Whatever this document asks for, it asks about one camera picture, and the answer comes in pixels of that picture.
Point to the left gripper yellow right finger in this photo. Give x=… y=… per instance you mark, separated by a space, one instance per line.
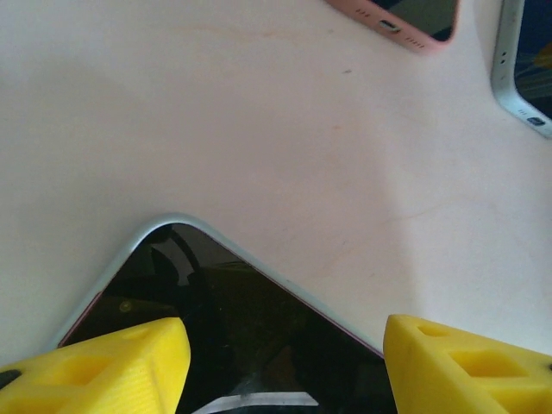
x=474 y=379

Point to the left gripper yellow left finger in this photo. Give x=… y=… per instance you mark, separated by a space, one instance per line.
x=108 y=379

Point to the black phone with pink edge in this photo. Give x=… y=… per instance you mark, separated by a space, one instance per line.
x=259 y=323

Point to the black phone in pink case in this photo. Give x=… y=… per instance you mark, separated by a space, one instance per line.
x=366 y=15

